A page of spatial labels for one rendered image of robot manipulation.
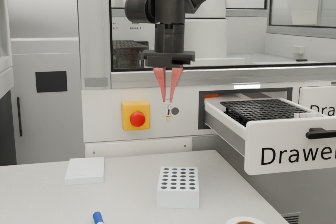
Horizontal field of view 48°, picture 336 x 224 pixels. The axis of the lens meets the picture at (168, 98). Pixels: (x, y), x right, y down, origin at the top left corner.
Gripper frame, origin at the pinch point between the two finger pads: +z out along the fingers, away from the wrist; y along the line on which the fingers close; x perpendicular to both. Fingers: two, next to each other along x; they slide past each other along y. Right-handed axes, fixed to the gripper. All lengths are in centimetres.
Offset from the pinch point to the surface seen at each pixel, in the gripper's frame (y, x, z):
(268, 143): -20.6, 0.1, 8.6
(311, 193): -45, -41, 39
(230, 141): -14.6, -12.2, 12.8
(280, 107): -28.7, -25.1, 7.1
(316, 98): -43, -39, 7
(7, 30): 81, -100, -7
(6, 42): 81, -100, -1
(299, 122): -26.9, -1.7, 4.4
